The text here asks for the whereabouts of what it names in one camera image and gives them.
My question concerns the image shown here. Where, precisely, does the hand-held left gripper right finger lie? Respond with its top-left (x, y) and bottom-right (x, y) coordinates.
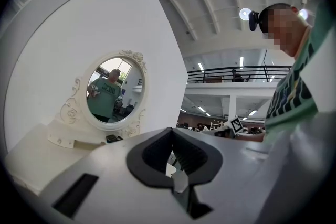
top-left (171, 127), bottom-right (224, 194)

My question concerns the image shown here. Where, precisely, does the person's right forearm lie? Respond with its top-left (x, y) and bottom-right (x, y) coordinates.
top-left (237, 131), bottom-right (266, 143)

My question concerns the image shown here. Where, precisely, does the oval white ornate mirror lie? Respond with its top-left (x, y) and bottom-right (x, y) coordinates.
top-left (47, 49), bottom-right (148, 150)

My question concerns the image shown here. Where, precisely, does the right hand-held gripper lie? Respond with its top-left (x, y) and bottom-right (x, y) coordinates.
top-left (214, 115), bottom-right (244, 138)

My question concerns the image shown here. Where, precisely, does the black head-worn camera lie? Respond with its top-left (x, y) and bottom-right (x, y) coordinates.
top-left (248, 10), bottom-right (263, 33)

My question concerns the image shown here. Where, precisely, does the person's green printed shirt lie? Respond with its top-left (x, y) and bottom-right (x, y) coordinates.
top-left (262, 1), bottom-right (336, 145)

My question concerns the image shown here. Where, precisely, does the black balcony railing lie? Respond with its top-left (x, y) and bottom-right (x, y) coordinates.
top-left (186, 65), bottom-right (292, 84)

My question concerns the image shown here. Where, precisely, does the person's head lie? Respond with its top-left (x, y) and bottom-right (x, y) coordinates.
top-left (258, 3), bottom-right (310, 58)

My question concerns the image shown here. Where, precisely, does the white vanity table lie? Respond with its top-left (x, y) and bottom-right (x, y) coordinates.
top-left (4, 122), bottom-right (107, 196)

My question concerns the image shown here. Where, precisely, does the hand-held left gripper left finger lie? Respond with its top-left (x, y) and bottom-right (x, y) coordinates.
top-left (126, 127), bottom-right (174, 189)

